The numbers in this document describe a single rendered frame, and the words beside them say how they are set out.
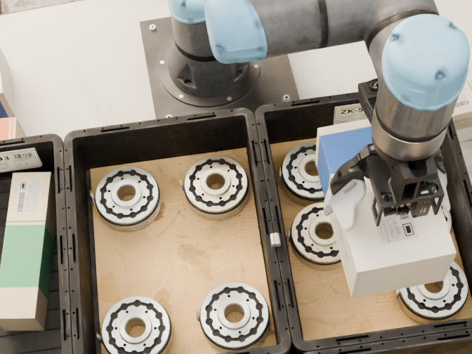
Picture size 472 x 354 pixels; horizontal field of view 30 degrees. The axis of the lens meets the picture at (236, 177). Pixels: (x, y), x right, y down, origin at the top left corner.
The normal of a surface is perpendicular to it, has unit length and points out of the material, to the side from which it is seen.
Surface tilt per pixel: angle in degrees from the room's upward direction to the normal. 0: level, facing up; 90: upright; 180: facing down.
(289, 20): 43
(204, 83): 69
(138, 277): 0
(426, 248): 0
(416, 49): 1
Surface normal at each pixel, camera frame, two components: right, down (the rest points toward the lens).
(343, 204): -0.85, -0.08
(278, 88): -0.03, -0.51
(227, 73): 0.48, 0.54
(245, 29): 0.08, 0.30
